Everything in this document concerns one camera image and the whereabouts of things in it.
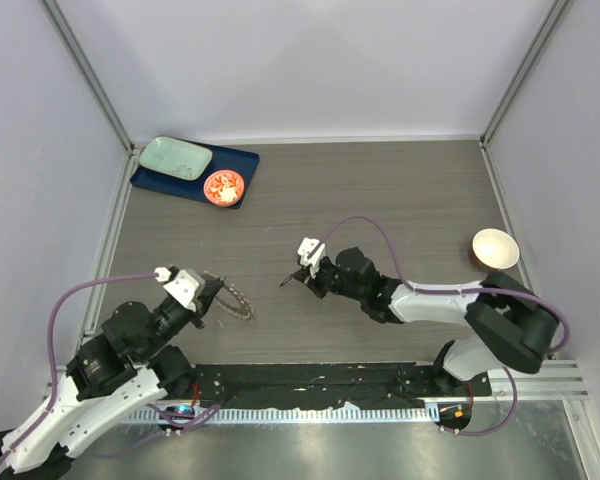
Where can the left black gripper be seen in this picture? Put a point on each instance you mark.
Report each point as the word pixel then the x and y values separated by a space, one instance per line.
pixel 205 301

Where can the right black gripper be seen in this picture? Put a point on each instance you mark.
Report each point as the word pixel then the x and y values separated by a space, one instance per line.
pixel 314 284

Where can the large metal keyring with rings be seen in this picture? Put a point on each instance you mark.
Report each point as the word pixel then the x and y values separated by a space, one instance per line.
pixel 239 307

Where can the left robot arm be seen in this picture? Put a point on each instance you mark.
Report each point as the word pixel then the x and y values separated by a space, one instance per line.
pixel 129 365

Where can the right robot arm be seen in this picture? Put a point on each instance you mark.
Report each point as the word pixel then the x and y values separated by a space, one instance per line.
pixel 511 327

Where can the red patterned small bowl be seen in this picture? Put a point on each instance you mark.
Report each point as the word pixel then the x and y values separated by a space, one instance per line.
pixel 224 188

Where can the dark blue tray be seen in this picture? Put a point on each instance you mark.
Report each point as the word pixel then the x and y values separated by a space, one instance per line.
pixel 243 162

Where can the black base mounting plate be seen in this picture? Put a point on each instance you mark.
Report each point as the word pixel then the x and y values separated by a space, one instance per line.
pixel 319 386

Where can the light green rectangular plate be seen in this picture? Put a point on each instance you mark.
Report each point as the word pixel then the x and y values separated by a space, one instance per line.
pixel 175 158

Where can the white brown bowl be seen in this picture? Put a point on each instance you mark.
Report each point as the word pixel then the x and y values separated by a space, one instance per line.
pixel 494 249

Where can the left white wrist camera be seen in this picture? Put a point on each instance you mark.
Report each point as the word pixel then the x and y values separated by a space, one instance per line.
pixel 183 285

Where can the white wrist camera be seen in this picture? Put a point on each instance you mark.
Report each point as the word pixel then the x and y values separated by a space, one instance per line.
pixel 183 285
pixel 310 254

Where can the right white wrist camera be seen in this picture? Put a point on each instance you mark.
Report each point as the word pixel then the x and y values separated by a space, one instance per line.
pixel 310 254

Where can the slotted cable duct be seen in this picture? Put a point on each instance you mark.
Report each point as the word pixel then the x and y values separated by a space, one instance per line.
pixel 348 414

